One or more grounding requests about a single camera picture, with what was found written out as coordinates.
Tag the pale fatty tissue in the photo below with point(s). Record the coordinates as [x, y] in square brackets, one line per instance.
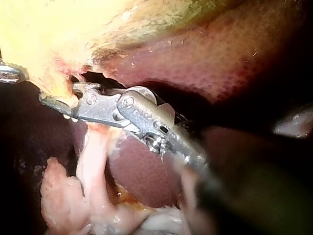
[159, 220]
[61, 195]

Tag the gallbladder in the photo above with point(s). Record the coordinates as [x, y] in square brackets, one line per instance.
[61, 29]

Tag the dark red liver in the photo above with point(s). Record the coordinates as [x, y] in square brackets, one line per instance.
[207, 63]

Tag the right arm instrument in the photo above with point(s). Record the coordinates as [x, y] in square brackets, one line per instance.
[137, 110]

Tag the right arm instrument jaw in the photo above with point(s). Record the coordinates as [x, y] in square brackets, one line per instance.
[57, 102]
[85, 86]

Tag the dark right arm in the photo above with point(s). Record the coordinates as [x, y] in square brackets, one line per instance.
[256, 195]

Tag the thin tube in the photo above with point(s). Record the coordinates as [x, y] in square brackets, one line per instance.
[94, 159]

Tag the left arm instrument jaw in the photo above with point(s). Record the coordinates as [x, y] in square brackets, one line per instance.
[11, 73]

